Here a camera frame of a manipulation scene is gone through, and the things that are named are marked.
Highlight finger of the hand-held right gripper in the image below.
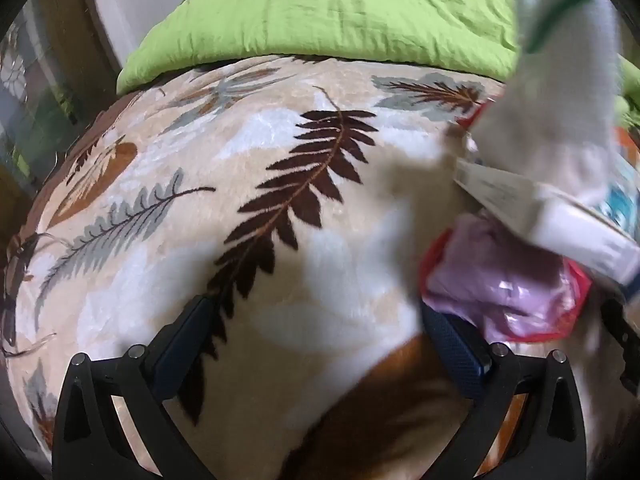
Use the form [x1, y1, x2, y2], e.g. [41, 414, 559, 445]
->
[600, 297, 640, 392]

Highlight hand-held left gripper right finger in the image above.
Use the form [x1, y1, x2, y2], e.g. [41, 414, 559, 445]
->
[420, 304, 588, 480]

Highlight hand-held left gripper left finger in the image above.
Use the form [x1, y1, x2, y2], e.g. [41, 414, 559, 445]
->
[52, 295, 221, 480]

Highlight purple wrapper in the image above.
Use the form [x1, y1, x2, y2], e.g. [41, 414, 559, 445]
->
[419, 212, 593, 343]

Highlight white packet with red print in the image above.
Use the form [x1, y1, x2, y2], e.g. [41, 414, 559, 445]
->
[452, 157, 640, 288]

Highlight white sock with green string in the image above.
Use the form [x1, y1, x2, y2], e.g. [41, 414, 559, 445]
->
[470, 0, 623, 211]

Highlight beige leaf print blanket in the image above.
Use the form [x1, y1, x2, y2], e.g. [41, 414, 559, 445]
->
[0, 52, 640, 480]

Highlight eyeglasses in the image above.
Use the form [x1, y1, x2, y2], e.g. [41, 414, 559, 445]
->
[0, 232, 56, 358]

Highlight green duvet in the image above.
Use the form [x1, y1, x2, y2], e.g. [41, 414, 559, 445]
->
[116, 0, 640, 126]

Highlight brown wooden post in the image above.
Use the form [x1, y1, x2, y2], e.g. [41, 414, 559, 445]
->
[35, 0, 121, 126]

